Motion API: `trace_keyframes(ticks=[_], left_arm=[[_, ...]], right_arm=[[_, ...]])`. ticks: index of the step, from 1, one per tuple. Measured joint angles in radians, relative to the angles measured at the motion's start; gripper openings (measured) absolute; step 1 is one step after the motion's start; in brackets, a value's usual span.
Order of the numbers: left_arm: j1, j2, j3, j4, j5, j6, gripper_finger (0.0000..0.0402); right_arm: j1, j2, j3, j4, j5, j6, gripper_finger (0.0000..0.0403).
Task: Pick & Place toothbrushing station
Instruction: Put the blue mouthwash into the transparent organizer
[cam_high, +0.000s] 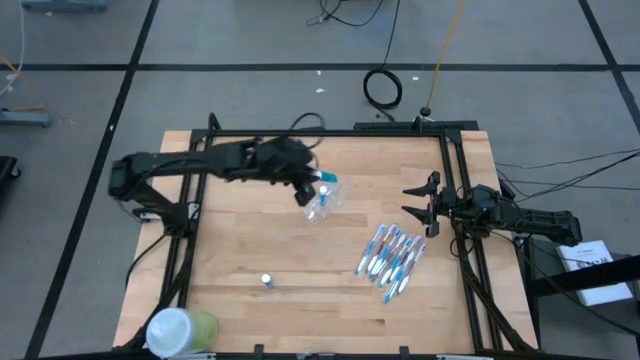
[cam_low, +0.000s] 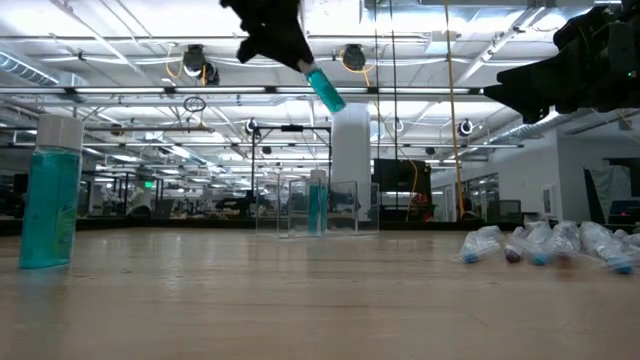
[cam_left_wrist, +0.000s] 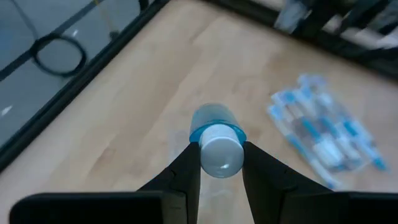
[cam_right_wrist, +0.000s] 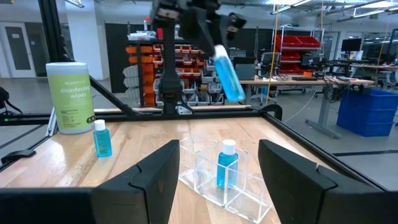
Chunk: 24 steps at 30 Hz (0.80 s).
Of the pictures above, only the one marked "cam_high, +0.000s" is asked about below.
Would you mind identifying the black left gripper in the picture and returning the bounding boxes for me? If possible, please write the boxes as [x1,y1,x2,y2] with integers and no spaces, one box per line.
[248,135,324,208]

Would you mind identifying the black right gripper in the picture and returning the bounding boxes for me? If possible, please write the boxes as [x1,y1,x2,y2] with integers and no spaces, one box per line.
[401,171,459,239]

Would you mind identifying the purple white toothbrush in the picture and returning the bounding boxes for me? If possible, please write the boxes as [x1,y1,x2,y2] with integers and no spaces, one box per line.
[364,224,396,275]
[394,237,424,294]
[374,232,409,285]

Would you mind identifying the black side stand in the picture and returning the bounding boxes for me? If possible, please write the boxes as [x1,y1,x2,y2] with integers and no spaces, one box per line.
[513,234,640,360]

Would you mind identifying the green disinfecting wipes canister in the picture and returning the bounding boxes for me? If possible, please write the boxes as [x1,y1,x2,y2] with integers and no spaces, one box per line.
[144,306,220,360]

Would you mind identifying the white booklet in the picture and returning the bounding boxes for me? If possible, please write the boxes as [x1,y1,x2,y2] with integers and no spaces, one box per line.
[555,239,635,307]

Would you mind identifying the grey desk foot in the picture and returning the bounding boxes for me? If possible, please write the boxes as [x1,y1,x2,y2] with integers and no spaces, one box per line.
[0,108,54,129]
[19,0,109,14]

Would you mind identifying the black floor object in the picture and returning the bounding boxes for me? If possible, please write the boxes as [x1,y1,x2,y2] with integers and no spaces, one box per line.
[0,155,23,182]

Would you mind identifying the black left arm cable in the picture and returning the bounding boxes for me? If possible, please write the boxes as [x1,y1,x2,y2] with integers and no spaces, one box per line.
[289,112,327,151]

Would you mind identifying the coiled black floor cable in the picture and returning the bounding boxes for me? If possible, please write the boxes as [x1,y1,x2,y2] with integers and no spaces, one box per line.
[362,0,404,123]

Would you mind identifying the yellow hanging cable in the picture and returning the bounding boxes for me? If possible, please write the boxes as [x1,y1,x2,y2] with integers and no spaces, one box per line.
[424,0,467,114]

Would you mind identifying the thin black floor cable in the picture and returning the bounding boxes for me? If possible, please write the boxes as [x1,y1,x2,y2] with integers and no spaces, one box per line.
[493,148,640,171]
[305,0,386,28]

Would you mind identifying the black left base cable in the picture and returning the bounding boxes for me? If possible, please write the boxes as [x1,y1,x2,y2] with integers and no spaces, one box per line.
[123,230,171,292]

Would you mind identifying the black base cable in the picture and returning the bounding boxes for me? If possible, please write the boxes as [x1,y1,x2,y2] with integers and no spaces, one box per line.
[123,230,171,292]
[492,229,640,337]

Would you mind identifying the thick black floor cable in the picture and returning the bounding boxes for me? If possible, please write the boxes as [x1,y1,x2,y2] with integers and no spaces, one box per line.
[499,151,640,202]

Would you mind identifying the black right base cable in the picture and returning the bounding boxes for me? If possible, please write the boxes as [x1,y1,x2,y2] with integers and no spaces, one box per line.
[492,229,640,337]

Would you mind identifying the orange floor cable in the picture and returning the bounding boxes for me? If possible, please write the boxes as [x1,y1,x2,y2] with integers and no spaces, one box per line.
[0,53,51,113]

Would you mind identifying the white floor cable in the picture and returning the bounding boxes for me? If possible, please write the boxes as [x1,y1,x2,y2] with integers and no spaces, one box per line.
[0,0,27,97]

